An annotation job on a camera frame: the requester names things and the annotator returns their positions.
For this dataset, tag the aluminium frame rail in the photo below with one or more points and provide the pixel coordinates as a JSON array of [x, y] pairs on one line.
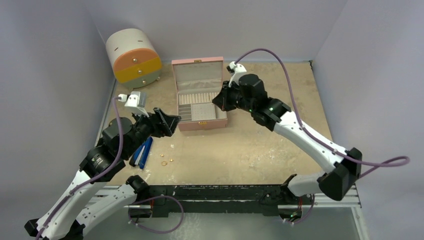
[[351, 200]]

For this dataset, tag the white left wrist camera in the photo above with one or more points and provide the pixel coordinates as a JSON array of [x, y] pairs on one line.
[[135, 102]]

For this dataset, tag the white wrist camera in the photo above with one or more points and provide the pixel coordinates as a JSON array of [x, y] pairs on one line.
[[135, 102], [236, 71]]

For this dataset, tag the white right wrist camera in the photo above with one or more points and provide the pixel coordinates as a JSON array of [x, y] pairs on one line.
[[236, 71]]

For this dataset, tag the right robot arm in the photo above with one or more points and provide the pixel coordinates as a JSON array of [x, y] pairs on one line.
[[338, 173]]

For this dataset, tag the blue stapler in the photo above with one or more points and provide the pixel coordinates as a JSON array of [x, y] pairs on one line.
[[140, 156]]

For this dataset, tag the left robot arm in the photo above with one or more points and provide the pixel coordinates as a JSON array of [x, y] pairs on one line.
[[71, 218]]

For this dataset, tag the round pastel drawer organizer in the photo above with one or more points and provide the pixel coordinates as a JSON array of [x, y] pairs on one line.
[[134, 61]]

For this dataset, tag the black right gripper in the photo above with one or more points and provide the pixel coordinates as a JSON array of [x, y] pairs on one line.
[[228, 98]]

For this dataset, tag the pink jewelry box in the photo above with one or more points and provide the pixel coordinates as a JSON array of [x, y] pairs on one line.
[[198, 81]]

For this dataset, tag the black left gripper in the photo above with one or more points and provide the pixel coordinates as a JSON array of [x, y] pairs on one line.
[[168, 122]]

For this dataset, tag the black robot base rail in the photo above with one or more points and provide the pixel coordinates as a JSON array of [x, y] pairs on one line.
[[164, 199]]

